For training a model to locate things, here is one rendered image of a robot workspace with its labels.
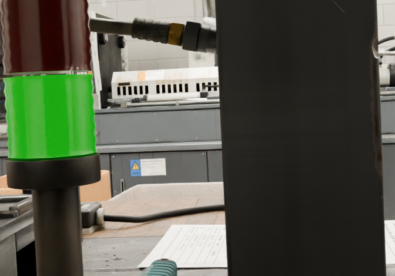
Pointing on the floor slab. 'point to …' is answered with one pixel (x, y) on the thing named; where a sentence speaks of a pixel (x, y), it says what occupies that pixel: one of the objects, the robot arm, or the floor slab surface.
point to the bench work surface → (200, 219)
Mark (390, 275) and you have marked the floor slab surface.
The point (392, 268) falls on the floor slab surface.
